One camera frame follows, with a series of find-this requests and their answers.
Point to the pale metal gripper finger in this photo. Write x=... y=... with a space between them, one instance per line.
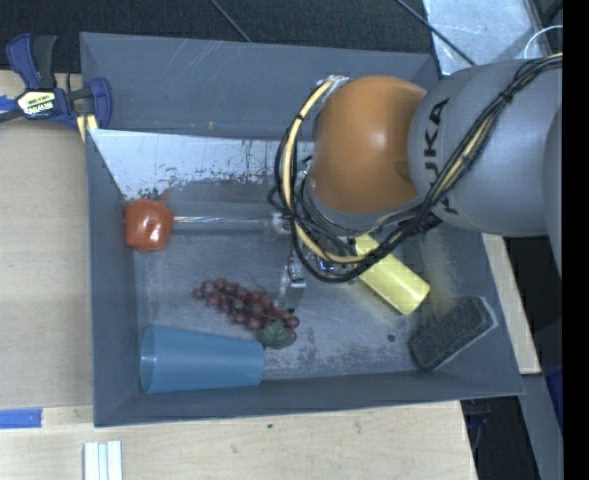
x=295 y=293
x=224 y=225

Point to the purple toy grapes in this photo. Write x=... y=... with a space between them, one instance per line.
x=246 y=305

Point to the grey metal bin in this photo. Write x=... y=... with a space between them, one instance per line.
x=324 y=363

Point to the red toy pepper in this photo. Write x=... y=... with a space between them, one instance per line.
x=148 y=225

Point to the yellow cylinder block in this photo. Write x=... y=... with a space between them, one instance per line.
x=399 y=285

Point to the blue plastic cup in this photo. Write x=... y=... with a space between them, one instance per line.
x=199 y=360

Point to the black eraser block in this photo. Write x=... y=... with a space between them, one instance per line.
x=451 y=333

